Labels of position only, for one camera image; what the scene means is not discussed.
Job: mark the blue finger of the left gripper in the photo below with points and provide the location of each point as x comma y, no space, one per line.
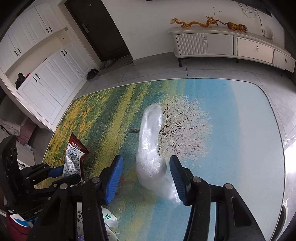
73,179
54,172

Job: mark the white shoe cabinet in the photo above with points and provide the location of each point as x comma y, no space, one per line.
44,62

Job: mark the white wifi router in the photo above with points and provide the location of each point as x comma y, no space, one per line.
269,35

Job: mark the golden tiger ornament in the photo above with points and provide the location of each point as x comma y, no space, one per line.
235,27

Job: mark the white printed snack wrapper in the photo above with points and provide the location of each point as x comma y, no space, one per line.
75,152

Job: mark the black shoes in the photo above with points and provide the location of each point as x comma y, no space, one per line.
91,74

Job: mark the dark entrance door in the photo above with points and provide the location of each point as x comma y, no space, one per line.
99,29

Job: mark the grey slippers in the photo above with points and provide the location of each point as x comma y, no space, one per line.
107,64

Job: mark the clear plastic bag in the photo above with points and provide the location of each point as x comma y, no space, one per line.
151,168

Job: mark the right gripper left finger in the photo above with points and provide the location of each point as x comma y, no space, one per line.
110,179

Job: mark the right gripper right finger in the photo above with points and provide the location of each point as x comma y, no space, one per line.
181,179

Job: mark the brown door mat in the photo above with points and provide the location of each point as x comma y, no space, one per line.
121,62

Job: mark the white TV cabinet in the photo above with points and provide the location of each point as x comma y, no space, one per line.
221,42

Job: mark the golden dragon ornament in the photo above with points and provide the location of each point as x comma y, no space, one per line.
210,21

